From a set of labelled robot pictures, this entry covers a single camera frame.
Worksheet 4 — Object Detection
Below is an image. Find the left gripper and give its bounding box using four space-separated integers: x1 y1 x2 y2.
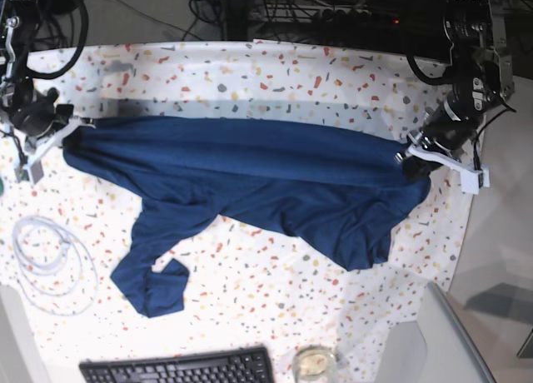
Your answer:
395 99 490 194

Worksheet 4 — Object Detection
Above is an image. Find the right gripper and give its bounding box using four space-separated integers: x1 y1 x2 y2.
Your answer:
10 89 94 185

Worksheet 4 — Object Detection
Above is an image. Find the dark blue t-shirt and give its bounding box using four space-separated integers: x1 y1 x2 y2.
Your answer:
63 117 431 318

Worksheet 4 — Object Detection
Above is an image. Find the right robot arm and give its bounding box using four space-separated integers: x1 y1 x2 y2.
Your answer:
1 0 94 185

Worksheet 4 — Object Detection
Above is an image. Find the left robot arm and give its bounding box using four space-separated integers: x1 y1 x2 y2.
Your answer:
395 0 515 194

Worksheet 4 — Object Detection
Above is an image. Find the terrazzo patterned table cloth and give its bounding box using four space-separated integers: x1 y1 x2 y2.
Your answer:
1 41 471 382

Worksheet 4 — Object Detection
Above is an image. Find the grey monitor edge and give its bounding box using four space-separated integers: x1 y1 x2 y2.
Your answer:
417 282 496 383

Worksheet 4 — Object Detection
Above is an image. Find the clear glass jar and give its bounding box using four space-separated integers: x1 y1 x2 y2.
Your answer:
291 346 338 383

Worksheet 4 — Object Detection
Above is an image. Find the black computer keyboard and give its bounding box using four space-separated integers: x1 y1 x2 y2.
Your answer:
79 346 275 383

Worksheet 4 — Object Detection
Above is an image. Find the coiled white cable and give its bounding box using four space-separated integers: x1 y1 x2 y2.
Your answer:
11 215 100 317

